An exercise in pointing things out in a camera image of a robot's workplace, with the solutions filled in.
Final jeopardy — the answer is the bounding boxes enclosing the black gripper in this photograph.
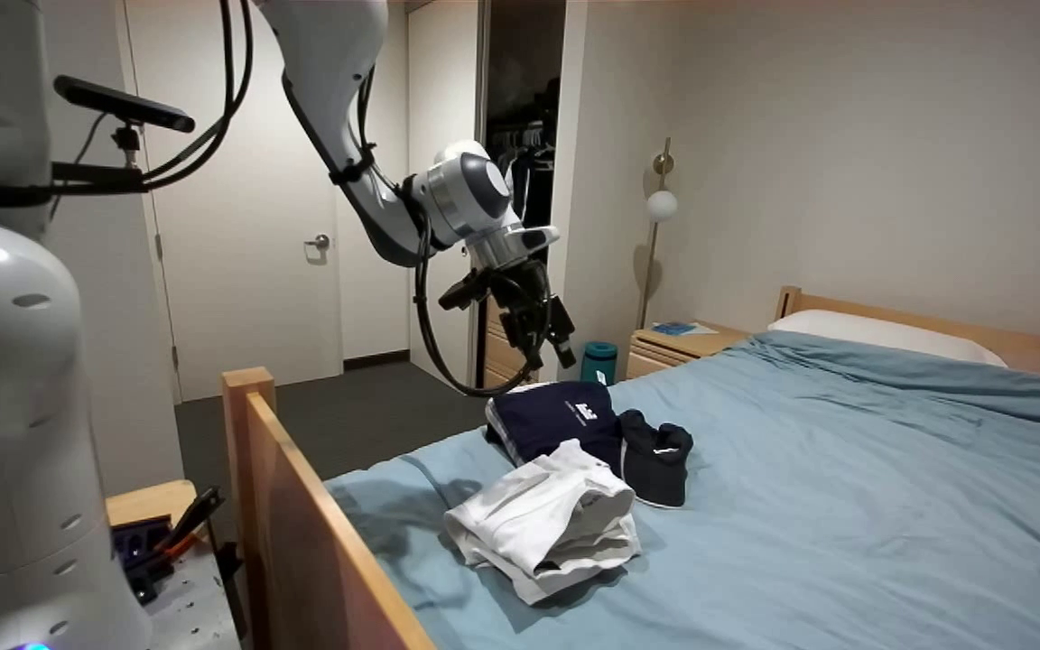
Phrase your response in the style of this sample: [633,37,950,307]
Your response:
[442,226,578,372]

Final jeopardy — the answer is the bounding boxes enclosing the white shorts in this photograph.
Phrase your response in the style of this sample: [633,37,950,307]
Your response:
[443,440,640,608]

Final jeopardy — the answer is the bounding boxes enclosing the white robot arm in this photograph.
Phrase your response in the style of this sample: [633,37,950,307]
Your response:
[0,0,570,650]

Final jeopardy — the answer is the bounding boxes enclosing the blue bed sheet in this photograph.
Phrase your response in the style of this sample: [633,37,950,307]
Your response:
[327,331,1040,650]

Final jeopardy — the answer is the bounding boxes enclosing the wooden dresser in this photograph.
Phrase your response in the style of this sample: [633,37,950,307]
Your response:
[480,299,538,385]

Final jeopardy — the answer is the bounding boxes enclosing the teal trash bin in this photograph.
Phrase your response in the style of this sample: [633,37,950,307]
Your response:
[582,344,617,385]

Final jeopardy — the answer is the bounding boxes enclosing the blue book on nightstand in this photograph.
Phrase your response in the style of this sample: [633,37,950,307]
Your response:
[650,321,696,334]

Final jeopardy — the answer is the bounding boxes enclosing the wooden nightstand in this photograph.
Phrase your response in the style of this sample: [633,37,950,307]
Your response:
[623,321,745,380]

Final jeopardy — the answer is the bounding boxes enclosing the hanging clothes in closet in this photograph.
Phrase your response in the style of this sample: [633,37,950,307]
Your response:
[487,117,555,222]

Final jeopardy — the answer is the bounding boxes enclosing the navy blue folded clothes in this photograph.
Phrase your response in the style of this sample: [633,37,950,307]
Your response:
[485,381,694,507]

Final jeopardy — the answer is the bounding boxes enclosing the white door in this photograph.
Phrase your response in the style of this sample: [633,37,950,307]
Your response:
[127,0,338,399]

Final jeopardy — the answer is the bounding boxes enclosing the white pillow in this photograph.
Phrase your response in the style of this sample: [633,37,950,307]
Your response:
[770,310,1009,369]

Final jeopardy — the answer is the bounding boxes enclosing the globe wall lamp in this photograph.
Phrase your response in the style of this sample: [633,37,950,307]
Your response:
[640,145,678,316]

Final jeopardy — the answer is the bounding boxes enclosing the wooden bed frame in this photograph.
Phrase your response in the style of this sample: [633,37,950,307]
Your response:
[224,293,1040,650]

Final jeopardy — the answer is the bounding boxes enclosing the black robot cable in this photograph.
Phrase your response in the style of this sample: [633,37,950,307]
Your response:
[134,0,534,399]

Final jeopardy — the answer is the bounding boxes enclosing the black camera on stand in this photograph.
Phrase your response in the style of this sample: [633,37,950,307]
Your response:
[0,77,196,208]

